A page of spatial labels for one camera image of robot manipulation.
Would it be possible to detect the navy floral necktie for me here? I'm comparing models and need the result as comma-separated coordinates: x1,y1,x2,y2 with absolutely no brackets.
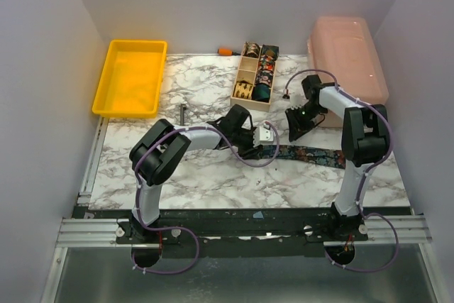
268,145,345,170

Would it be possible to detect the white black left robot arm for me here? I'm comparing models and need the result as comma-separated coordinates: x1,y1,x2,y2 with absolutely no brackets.
129,104,279,243

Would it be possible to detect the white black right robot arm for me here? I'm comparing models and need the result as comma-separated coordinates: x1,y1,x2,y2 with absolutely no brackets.
285,69,393,241

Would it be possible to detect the dark green rolled tie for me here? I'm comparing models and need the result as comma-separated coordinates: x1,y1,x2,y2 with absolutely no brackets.
251,84,271,103

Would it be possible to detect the yellow beetle print rolled tie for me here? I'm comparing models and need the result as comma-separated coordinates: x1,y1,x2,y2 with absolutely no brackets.
233,81,254,100

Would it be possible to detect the wooden compartment organizer box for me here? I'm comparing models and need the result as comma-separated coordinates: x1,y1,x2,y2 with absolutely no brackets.
230,42,279,112

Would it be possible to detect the dark rose print rolled tie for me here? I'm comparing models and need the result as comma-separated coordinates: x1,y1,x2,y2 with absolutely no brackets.
255,70,274,87

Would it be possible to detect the red floral rolled tie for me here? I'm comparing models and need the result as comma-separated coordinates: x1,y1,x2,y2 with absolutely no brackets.
258,55,276,72

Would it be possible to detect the metal rod tool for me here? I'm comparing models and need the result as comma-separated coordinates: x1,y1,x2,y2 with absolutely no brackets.
179,104,187,126

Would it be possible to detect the green yellow rolled tie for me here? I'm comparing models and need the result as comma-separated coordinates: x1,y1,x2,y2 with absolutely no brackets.
261,45,279,60

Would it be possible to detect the pink plastic storage box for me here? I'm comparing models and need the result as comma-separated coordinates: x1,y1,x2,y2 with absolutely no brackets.
307,15,390,128

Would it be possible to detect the cream brown rolled tie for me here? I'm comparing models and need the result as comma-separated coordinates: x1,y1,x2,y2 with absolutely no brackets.
243,42,261,58

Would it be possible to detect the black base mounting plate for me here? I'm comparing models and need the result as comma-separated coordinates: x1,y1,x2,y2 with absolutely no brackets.
116,208,367,258

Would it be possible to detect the yellow plastic tray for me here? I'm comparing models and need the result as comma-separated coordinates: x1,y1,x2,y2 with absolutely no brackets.
92,39,167,119

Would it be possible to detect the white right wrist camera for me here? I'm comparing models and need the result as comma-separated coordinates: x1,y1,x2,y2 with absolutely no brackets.
282,94,305,109

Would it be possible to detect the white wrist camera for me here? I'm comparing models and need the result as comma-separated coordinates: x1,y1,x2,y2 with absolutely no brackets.
282,94,305,109
253,123,276,148

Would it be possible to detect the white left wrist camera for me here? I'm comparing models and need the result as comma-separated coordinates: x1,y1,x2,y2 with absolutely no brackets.
253,123,276,148

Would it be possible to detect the orange handled screwdriver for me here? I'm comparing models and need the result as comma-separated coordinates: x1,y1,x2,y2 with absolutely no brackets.
217,48,241,57

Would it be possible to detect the aluminium extrusion rail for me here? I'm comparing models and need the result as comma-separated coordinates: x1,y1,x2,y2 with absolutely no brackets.
56,215,433,248

